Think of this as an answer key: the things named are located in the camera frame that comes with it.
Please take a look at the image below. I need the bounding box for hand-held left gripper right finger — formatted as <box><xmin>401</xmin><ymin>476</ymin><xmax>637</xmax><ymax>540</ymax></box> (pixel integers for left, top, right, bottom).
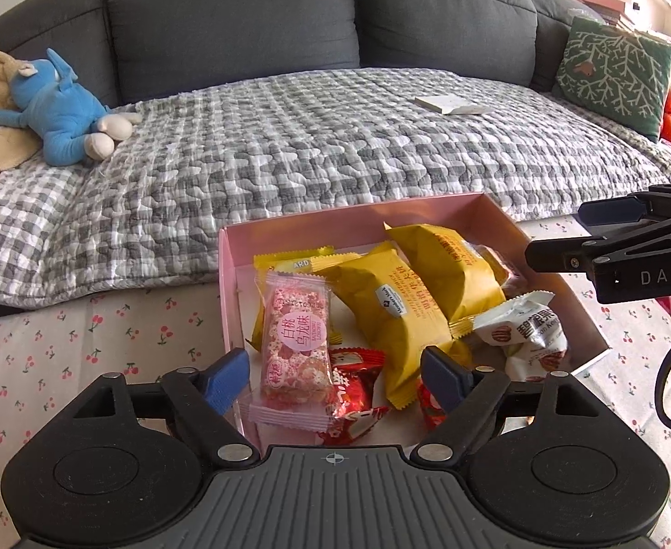
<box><xmin>409</xmin><ymin>344</ymin><xmax>620</xmax><ymax>464</ymax></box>

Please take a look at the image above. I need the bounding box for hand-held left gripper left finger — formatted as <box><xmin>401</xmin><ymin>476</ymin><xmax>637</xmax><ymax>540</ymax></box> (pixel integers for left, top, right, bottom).
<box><xmin>55</xmin><ymin>348</ymin><xmax>262</xmax><ymax>464</ymax></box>

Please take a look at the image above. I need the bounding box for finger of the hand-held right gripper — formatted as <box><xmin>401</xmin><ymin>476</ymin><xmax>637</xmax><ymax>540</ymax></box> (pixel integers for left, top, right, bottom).
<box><xmin>525</xmin><ymin>200</ymin><xmax>671</xmax><ymax>275</ymax></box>
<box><xmin>577</xmin><ymin>183</ymin><xmax>671</xmax><ymax>225</ymax></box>

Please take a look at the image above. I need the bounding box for red candy packet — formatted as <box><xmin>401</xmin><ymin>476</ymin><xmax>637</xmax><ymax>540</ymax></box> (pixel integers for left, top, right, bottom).
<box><xmin>417</xmin><ymin>380</ymin><xmax>446</xmax><ymax>431</ymax></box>
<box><xmin>318</xmin><ymin>348</ymin><xmax>391</xmax><ymax>447</ymax></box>

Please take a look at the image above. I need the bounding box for clear beige snack packet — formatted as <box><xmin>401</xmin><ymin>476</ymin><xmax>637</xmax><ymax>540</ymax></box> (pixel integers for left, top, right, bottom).
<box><xmin>472</xmin><ymin>243</ymin><xmax>528</xmax><ymax>298</ymax></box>

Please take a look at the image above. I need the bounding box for pink nougat packet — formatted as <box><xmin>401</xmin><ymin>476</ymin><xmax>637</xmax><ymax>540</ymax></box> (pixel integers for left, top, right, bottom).
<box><xmin>247</xmin><ymin>271</ymin><xmax>336</xmax><ymax>433</ymax></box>

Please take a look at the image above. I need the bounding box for white nut snack packet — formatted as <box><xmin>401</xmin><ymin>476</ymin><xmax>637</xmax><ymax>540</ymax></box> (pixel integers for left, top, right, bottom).
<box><xmin>472</xmin><ymin>291</ymin><xmax>569</xmax><ymax>384</ymax></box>

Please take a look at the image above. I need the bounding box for large yellow snack packet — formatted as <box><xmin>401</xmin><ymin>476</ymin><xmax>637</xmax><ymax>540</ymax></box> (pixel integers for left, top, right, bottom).
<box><xmin>318</xmin><ymin>243</ymin><xmax>473</xmax><ymax>411</ymax></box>
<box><xmin>384</xmin><ymin>222</ymin><xmax>508</xmax><ymax>338</ymax></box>

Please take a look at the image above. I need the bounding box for small yellow snack packet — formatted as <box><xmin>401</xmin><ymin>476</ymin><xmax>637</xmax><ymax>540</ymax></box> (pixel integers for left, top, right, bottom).
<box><xmin>247</xmin><ymin>246</ymin><xmax>336</xmax><ymax>351</ymax></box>

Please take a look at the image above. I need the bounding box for pink cardboard box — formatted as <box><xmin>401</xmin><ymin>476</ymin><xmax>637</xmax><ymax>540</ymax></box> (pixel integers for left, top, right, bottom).
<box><xmin>219</xmin><ymin>191</ymin><xmax>612</xmax><ymax>452</ymax></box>

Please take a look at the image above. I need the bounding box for green branch print cushion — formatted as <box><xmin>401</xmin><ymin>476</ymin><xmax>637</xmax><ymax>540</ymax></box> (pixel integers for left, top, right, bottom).
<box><xmin>551</xmin><ymin>16</ymin><xmax>671</xmax><ymax>144</ymax></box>

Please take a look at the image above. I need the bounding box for cherry print tablecloth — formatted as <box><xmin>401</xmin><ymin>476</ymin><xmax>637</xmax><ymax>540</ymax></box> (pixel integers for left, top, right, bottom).
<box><xmin>0</xmin><ymin>214</ymin><xmax>671</xmax><ymax>549</ymax></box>

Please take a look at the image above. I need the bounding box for stack of books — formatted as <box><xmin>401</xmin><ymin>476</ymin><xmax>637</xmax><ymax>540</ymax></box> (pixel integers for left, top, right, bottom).
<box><xmin>580</xmin><ymin>0</ymin><xmax>639</xmax><ymax>29</ymax></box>

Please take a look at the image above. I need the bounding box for grey checked quilt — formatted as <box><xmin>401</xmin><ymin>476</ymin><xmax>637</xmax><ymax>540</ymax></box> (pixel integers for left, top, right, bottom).
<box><xmin>0</xmin><ymin>65</ymin><xmax>671</xmax><ymax>312</ymax></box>

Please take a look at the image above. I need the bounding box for blue plush toy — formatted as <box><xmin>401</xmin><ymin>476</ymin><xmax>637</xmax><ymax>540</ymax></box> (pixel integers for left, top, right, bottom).
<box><xmin>0</xmin><ymin>47</ymin><xmax>143</xmax><ymax>167</ymax></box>

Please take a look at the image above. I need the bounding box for dark grey sofa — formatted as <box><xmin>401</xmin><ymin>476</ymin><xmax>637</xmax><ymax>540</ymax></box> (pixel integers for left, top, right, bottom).
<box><xmin>0</xmin><ymin>0</ymin><xmax>671</xmax><ymax>327</ymax></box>

